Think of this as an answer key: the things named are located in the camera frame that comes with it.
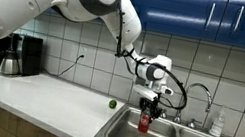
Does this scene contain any steel coffee carafe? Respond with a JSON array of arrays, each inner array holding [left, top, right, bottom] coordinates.
[[0, 49, 20, 76]]

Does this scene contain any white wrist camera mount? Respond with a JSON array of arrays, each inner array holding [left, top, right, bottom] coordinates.
[[133, 84, 174, 101]]

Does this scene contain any black power cord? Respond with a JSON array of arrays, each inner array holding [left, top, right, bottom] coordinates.
[[39, 48, 85, 81]]

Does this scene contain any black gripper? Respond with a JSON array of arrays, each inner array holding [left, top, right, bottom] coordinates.
[[139, 97, 162, 124]]

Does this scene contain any chrome faucet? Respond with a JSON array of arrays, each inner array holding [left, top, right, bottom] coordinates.
[[172, 83, 212, 129]]

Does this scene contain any green lime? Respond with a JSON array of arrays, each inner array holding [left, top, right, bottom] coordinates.
[[109, 99, 117, 109]]

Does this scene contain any blue upper cabinet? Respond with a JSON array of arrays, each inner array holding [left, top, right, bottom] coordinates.
[[50, 0, 245, 49]]

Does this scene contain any red soda can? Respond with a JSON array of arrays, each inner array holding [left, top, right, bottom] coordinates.
[[137, 107, 151, 133]]

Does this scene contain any black coffee maker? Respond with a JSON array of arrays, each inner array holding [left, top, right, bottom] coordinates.
[[12, 33, 43, 76]]

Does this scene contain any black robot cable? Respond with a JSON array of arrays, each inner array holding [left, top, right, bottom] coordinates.
[[0, 0, 205, 137]]

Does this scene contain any clear soap pump bottle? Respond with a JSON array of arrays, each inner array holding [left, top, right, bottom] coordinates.
[[209, 106, 226, 137]]

